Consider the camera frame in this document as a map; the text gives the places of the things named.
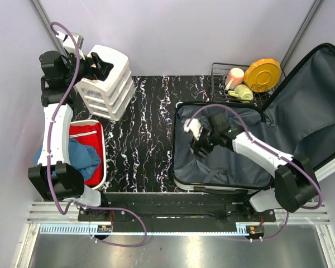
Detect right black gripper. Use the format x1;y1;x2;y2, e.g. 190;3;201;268
188;123;219;159

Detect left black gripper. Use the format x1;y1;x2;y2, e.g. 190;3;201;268
64;50;113;85

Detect white drawer organizer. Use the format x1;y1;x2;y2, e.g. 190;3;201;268
75;45;135;121

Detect red cloth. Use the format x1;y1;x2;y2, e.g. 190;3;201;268
68;122;104;188

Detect white plastic basin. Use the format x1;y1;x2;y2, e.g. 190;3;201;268
66;119;106;192

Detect blue cloth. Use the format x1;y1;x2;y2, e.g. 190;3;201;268
33;138;102;181

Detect black white space suitcase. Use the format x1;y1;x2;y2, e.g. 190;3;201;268
171;43;335;190

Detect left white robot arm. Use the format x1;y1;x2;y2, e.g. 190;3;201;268
28;51;113;221

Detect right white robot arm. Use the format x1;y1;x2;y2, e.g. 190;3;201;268
184;113;322;222

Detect green ceramic mug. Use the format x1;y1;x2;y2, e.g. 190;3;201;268
228;84;253;103

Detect pink plastic cup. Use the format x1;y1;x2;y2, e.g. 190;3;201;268
225;68;245;90

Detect yellow round plate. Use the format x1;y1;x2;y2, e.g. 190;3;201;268
243;59;282;93

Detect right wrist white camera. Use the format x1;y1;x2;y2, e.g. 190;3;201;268
183;118;203;141

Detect wrist white camera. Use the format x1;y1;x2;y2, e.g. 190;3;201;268
183;118;203;141
55;31;84;54

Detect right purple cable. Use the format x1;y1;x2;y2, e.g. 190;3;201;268
187;104;323;241

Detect purple cable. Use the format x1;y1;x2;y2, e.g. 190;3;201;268
46;21;148;247
187;104;323;241

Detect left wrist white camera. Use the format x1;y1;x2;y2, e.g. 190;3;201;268
55;31;84;54

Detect black wire dish rack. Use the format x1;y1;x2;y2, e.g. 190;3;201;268
209;63;286;108

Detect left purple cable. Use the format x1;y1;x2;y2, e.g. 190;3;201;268
46;21;148;247

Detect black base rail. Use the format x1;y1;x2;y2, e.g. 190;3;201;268
78;191;276;226

